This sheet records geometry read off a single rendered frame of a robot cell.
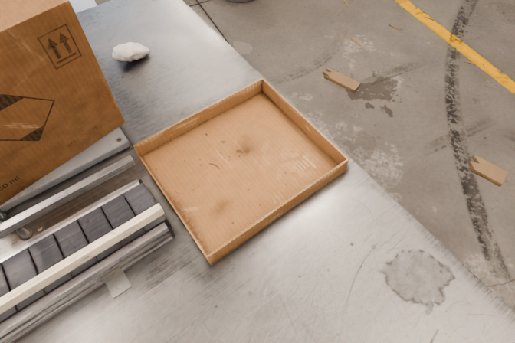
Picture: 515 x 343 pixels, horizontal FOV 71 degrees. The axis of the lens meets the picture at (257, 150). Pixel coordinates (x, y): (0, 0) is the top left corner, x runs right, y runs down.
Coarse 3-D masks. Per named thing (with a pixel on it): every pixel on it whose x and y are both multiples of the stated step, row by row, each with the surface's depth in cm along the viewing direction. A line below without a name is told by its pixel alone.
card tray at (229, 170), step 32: (256, 96) 79; (192, 128) 74; (224, 128) 74; (256, 128) 74; (288, 128) 74; (160, 160) 69; (192, 160) 69; (224, 160) 69; (256, 160) 69; (288, 160) 69; (320, 160) 69; (192, 192) 65; (224, 192) 65; (256, 192) 65; (288, 192) 65; (192, 224) 62; (224, 224) 62; (256, 224) 58
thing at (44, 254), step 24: (144, 192) 60; (96, 216) 58; (120, 216) 58; (48, 240) 55; (72, 240) 55; (120, 240) 55; (0, 264) 53; (24, 264) 53; (48, 264) 53; (0, 288) 51; (48, 288) 51
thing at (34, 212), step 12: (108, 168) 53; (120, 168) 54; (84, 180) 52; (96, 180) 52; (60, 192) 51; (72, 192) 51; (36, 204) 50; (48, 204) 50; (60, 204) 51; (24, 216) 49; (36, 216) 50; (0, 228) 48; (12, 228) 48
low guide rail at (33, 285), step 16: (160, 208) 55; (128, 224) 53; (144, 224) 55; (96, 240) 52; (112, 240) 52; (80, 256) 50; (48, 272) 49; (64, 272) 50; (16, 288) 48; (32, 288) 48; (0, 304) 47; (16, 304) 48
